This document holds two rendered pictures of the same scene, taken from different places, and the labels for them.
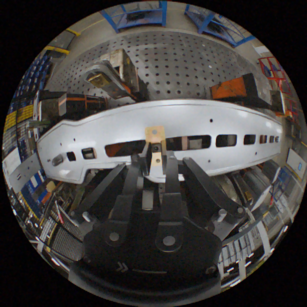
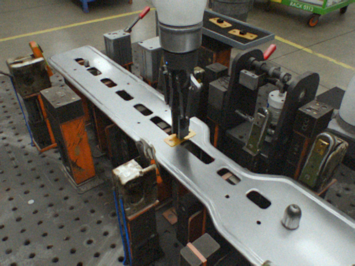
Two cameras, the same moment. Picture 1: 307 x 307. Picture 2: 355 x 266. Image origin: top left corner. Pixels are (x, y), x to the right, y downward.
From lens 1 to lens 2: 0.71 m
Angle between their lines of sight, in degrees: 45
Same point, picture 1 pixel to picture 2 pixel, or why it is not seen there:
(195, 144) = (162, 124)
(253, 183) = (152, 66)
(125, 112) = (168, 161)
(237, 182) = not seen: hidden behind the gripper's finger
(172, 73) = (84, 236)
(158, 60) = not seen: outside the picture
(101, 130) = (194, 170)
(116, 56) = (123, 167)
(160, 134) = (169, 138)
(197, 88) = (92, 199)
